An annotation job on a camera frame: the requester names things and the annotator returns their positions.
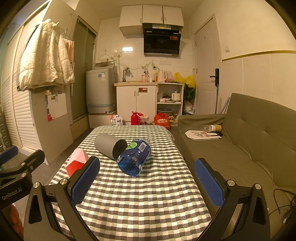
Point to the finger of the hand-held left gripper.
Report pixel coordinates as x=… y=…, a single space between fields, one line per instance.
x=27 y=163
x=9 y=154

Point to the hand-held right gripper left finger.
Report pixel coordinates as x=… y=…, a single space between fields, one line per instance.
x=83 y=184

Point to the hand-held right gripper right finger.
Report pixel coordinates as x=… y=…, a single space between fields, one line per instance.
x=208 y=185

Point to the grey cup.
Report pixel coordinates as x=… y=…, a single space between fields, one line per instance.
x=104 y=144

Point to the brown paper cup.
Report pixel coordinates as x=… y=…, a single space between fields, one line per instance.
x=217 y=128

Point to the person's left hand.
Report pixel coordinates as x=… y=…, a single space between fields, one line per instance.
x=15 y=217

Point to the red and pink box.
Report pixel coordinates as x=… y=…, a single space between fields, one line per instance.
x=75 y=163

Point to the olive green sofa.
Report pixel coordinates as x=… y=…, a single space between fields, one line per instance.
x=235 y=162

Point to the white wardrobe panel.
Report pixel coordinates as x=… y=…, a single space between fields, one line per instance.
x=57 y=134

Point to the white louvered sliding door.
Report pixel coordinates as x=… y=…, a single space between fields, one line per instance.
x=20 y=111

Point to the white printed paper board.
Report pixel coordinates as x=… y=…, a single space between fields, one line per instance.
x=196 y=136

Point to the blue plastic water bottle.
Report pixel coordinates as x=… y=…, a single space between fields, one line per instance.
x=134 y=160

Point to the checkered tablecloth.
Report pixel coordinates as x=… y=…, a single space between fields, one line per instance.
x=138 y=199

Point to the white detergent pouch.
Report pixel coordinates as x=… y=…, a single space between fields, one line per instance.
x=116 y=120

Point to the red shopping bag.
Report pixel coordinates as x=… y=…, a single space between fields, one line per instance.
x=161 y=121

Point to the red thermos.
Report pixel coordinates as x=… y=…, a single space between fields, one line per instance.
x=134 y=119

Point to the white open shelf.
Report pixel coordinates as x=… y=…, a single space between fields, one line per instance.
x=181 y=102

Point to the green plant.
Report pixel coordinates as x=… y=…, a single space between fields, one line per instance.
x=189 y=93

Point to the white sink cabinet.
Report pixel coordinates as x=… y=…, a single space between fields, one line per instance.
x=135 y=104

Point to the grey washing machine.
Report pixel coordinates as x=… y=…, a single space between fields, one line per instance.
x=100 y=90

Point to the white puffer jacket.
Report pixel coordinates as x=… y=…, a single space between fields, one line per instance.
x=39 y=60

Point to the glass shower door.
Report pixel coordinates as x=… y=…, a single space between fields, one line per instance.
x=82 y=76

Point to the cream quilted jacket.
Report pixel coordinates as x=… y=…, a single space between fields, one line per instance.
x=66 y=67

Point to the yellow plastic bag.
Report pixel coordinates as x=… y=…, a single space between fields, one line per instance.
x=187 y=80

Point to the metal faucet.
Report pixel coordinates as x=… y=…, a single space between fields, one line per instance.
x=124 y=77

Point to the pink plastic bag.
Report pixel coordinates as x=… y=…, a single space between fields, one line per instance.
x=170 y=76

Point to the white electric kettle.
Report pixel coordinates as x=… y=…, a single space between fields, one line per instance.
x=161 y=77

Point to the pink cloth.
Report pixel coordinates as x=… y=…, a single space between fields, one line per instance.
x=70 y=52

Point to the metal basin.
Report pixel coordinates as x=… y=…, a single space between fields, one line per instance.
x=105 y=64

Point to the pink bottle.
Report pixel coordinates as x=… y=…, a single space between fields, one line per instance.
x=144 y=77

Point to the black range hood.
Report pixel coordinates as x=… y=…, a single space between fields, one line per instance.
x=161 y=41

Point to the white wall cabinets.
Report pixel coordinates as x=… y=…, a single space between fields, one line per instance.
x=151 y=15

